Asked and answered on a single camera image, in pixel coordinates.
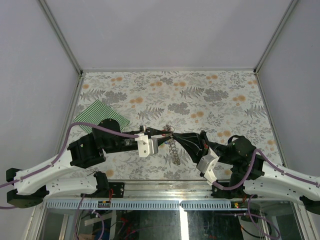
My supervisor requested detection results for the right aluminium frame post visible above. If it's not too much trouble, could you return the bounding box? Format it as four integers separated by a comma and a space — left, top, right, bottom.
253, 0, 300, 75

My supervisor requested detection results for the left aluminium frame post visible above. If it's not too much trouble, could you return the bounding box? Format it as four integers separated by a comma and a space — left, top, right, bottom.
36, 0, 83, 76

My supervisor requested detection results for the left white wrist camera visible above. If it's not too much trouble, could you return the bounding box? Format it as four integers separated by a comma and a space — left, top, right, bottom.
134, 133, 159, 158

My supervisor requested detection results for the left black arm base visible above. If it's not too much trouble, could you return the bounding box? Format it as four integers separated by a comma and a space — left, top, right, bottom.
93, 171, 125, 199

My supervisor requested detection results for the aluminium front rail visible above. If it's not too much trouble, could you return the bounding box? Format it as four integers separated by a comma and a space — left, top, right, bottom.
47, 179, 246, 201

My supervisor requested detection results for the metal key ring disc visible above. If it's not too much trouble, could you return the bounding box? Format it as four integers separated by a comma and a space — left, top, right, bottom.
163, 124, 181, 166

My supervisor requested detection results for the aluminium frame post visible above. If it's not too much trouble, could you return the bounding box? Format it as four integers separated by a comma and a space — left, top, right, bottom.
253, 0, 300, 75
36, 0, 83, 76

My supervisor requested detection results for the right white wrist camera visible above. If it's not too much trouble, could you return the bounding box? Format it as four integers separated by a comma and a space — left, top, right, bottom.
196, 148, 220, 186

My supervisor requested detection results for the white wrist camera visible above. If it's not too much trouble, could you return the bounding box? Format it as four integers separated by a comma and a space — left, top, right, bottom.
196, 148, 220, 186
134, 133, 159, 158

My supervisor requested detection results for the green striped cloth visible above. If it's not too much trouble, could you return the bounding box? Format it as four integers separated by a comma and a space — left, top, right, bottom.
74, 100, 130, 131

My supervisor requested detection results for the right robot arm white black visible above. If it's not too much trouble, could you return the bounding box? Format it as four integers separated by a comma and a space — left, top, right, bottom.
172, 131, 320, 215

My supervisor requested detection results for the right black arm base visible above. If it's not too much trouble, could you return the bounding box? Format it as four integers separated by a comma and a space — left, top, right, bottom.
211, 182, 247, 200

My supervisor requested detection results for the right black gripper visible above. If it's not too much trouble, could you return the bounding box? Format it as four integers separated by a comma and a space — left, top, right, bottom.
171, 130, 236, 167

